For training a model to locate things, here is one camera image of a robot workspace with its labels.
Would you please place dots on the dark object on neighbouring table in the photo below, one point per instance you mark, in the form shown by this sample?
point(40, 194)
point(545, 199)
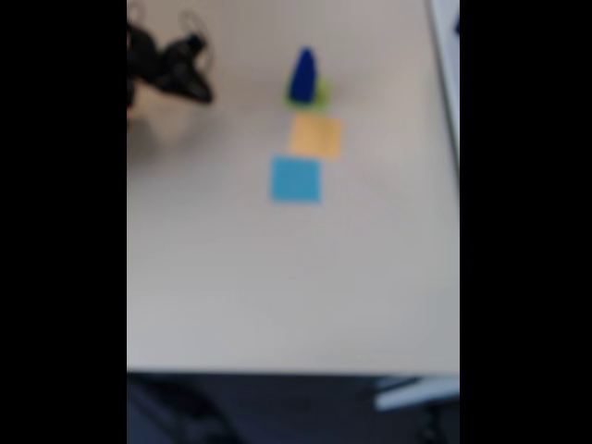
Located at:
point(457, 25)

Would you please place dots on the green paper square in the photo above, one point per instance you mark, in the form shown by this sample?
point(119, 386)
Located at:
point(324, 97)

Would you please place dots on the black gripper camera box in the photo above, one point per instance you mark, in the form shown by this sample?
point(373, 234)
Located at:
point(192, 41)

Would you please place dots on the small blue cube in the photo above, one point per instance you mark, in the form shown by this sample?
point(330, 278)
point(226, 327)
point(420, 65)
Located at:
point(304, 62)

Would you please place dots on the large blue cube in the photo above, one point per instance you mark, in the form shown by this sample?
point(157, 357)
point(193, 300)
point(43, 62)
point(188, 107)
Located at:
point(301, 94)

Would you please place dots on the white neighbouring table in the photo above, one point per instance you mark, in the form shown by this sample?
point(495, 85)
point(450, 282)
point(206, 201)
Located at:
point(446, 83)

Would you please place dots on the white table foot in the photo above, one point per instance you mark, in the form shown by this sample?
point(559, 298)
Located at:
point(416, 393)

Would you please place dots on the orange paper square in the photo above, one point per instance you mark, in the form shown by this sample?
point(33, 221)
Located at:
point(316, 138)

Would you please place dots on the medium blue cube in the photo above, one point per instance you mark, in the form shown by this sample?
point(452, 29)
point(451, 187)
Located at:
point(303, 76)

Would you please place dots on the light blue paper square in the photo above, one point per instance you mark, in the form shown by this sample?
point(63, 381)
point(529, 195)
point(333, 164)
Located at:
point(296, 180)

